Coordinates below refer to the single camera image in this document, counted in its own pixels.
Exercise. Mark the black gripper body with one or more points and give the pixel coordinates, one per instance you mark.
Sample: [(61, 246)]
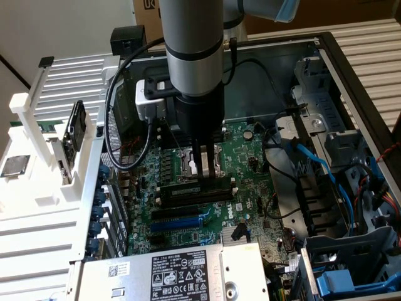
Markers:
[(200, 116)]

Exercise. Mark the green RAM stick with label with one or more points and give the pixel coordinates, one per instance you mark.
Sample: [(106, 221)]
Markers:
[(181, 192)]

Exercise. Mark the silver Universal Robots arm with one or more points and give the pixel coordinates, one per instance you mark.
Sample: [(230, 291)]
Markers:
[(194, 47)]

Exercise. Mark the CPU socket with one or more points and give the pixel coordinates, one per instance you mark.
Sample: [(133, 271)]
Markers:
[(185, 156)]

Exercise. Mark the green Dell motherboard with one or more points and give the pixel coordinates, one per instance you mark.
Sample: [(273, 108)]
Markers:
[(244, 175)]

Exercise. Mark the CPU socket locking lever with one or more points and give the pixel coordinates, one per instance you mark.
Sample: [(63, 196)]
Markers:
[(173, 135)]

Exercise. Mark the coin cell battery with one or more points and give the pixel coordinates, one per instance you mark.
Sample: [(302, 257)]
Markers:
[(248, 135)]

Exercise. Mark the open PC case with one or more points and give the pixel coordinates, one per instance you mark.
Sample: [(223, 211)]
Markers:
[(260, 94)]

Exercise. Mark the blue expansion slot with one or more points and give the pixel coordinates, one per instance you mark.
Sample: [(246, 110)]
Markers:
[(175, 224)]

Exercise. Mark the silver chipset heat sink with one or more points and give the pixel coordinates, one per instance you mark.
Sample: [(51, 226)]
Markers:
[(227, 235)]

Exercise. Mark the short black expansion slot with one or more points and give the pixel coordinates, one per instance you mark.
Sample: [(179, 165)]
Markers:
[(157, 240)]

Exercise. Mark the blue slot retention clip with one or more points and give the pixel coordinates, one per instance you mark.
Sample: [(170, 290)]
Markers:
[(100, 196), (97, 211), (91, 246), (95, 228), (104, 172)]

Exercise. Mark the black box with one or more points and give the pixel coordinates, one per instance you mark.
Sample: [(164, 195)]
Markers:
[(127, 42)]

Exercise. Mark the black fan shroud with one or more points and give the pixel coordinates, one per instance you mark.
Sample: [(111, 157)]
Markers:
[(316, 203)]

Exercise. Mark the silver metal disk bay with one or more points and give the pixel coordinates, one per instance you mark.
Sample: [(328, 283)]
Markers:
[(326, 103)]

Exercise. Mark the silver power supply with label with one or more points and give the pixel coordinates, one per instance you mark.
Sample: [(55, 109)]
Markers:
[(141, 276)]

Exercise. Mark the white parts rack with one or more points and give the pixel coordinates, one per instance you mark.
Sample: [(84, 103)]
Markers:
[(72, 194)]

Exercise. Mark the grey disk bay cage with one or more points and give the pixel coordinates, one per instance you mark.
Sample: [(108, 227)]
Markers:
[(344, 244)]

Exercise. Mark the blue plastic latch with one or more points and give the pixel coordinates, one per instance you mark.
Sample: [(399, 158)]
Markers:
[(335, 282)]

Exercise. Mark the CPU chip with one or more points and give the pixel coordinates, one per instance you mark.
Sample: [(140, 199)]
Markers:
[(14, 166)]

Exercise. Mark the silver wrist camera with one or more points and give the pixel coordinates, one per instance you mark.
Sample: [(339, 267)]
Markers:
[(150, 108)]

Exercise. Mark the black graphics card with bracket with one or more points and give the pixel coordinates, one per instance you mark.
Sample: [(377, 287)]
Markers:
[(75, 125)]

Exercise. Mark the black cap on rack post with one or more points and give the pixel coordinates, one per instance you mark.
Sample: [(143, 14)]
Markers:
[(46, 61)]

